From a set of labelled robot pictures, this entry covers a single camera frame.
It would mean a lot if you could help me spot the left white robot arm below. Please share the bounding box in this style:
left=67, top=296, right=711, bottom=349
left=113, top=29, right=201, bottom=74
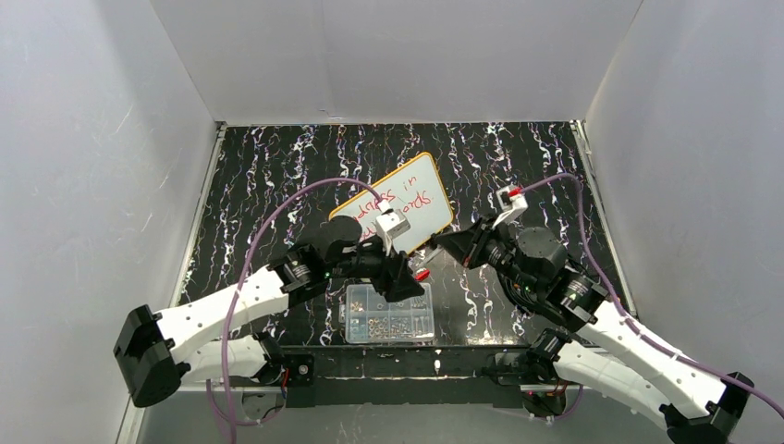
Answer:
left=113, top=210, right=424, bottom=408

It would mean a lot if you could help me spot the clear plastic screw box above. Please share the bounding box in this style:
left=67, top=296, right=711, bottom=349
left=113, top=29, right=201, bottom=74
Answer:
left=344, top=283, right=435, bottom=344

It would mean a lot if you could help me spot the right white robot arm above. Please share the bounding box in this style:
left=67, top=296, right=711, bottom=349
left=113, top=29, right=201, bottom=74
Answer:
left=431, top=217, right=749, bottom=443

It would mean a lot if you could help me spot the aluminium side rail right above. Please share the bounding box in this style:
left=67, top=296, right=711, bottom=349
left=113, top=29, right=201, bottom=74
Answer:
left=570, top=119, right=639, bottom=320

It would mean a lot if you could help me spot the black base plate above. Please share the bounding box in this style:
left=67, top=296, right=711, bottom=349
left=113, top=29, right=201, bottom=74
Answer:
left=224, top=345, right=589, bottom=410

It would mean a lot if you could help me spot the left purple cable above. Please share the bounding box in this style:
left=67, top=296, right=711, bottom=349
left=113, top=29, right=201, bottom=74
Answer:
left=204, top=178, right=384, bottom=444

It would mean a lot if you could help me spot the aluminium front rail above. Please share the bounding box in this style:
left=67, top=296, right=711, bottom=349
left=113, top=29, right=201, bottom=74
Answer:
left=116, top=346, right=682, bottom=444

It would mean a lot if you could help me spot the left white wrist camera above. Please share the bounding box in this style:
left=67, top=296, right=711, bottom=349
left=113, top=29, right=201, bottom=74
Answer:
left=374, top=201, right=410, bottom=256

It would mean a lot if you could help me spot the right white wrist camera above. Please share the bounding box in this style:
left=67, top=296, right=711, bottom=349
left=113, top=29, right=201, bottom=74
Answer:
left=493, top=185, right=528, bottom=228

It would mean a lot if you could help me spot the yellow framed whiteboard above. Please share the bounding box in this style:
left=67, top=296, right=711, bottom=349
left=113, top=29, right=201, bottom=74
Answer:
left=329, top=153, right=454, bottom=253

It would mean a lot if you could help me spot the red marker cap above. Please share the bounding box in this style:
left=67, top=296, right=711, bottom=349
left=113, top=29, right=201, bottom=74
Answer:
left=415, top=269, right=431, bottom=282

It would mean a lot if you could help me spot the aluminium side rail left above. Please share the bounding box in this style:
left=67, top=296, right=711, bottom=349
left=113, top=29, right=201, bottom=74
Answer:
left=167, top=121, right=228, bottom=308

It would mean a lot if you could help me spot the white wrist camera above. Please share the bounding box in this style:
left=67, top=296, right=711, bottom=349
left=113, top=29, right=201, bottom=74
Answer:
left=374, top=201, right=410, bottom=256
left=493, top=185, right=528, bottom=228

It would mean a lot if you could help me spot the white red whiteboard marker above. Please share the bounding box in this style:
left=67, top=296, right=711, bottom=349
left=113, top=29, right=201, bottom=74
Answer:
left=419, top=247, right=443, bottom=268

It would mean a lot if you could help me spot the aluminium side rail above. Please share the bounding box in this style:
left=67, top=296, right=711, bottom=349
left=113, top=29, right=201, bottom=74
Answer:
left=167, top=121, right=228, bottom=308
left=570, top=119, right=639, bottom=320

